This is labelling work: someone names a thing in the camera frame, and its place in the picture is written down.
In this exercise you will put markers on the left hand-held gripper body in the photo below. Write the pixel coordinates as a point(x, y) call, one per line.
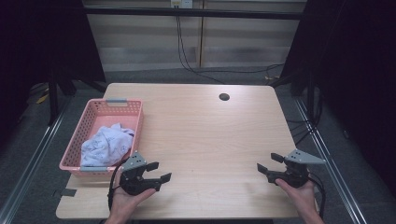
point(134, 183)

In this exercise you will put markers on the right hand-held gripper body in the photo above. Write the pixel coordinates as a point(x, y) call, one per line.
point(294, 175)

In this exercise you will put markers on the pale lilac printed towel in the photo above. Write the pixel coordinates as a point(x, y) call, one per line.
point(106, 146)

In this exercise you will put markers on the pink perforated plastic basket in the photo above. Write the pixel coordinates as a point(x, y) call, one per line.
point(106, 119)

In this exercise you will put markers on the person's left hand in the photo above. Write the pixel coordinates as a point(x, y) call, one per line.
point(124, 202)

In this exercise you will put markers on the person's right hand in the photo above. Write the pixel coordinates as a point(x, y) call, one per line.
point(303, 197)

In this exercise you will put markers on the black tape strip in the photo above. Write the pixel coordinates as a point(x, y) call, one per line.
point(68, 192)

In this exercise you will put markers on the black metal stand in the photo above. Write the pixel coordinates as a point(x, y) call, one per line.
point(53, 99)

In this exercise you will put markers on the yellow strip on floor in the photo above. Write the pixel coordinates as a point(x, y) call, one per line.
point(42, 99)

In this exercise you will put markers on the black curtain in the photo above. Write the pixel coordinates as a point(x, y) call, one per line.
point(40, 40)
point(358, 62)

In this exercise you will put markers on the black horizontal metal bar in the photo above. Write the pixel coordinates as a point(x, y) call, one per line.
point(193, 13)

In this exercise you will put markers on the silver metal floor rail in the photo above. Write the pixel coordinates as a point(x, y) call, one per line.
point(333, 168)
point(31, 168)

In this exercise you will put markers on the white wall socket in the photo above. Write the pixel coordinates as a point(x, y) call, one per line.
point(182, 3)

